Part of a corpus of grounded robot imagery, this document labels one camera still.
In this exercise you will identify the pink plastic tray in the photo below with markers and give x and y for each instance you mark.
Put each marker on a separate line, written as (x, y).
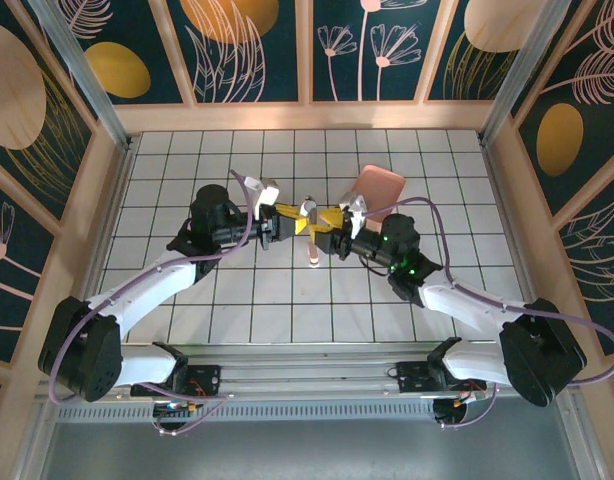
(379, 185)

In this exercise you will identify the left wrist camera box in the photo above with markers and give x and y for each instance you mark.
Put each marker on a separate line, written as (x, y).
(268, 192)

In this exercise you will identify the aluminium mounting rail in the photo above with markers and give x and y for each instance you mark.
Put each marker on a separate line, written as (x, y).
(307, 370)

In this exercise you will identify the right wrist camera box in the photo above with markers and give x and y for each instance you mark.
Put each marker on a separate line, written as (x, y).
(357, 205)

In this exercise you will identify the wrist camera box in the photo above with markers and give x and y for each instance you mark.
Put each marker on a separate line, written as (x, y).
(357, 205)
(268, 192)

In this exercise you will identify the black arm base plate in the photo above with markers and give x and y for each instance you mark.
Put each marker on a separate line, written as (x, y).
(412, 375)
(207, 377)

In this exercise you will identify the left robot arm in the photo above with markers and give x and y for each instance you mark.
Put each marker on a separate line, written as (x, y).
(137, 295)

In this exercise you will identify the aluminium table edge rail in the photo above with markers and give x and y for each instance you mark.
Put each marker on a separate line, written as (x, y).
(502, 200)
(118, 197)

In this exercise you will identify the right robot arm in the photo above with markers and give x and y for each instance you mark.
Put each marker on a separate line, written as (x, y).
(462, 305)

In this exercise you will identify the small white pink tube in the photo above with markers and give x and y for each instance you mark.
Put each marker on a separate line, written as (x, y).
(314, 255)

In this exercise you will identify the aluminium frame post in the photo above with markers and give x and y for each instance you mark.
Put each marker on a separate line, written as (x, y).
(87, 85)
(522, 65)

